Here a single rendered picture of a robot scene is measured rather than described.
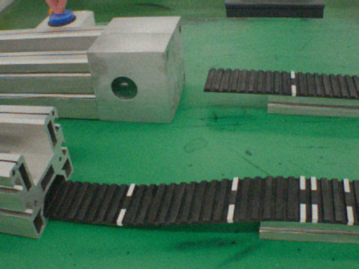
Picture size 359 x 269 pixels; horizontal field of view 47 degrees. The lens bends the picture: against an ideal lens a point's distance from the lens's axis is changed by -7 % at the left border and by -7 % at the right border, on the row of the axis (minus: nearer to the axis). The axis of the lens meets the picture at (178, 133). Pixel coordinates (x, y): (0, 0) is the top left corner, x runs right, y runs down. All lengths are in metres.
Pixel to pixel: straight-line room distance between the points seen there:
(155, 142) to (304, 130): 0.17
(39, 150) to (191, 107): 0.20
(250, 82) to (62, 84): 0.22
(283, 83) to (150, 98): 0.16
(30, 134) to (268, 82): 0.28
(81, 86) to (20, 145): 0.12
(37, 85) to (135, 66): 0.13
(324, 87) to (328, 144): 0.07
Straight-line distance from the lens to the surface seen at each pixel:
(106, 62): 0.49
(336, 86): 0.53
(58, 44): 0.59
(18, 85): 0.56
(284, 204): 0.37
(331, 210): 0.37
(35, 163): 0.43
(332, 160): 0.47
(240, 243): 0.38
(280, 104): 0.53
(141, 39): 0.50
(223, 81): 0.53
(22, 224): 0.41
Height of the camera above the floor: 1.08
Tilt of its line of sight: 37 degrees down
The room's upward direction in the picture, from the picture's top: 6 degrees counter-clockwise
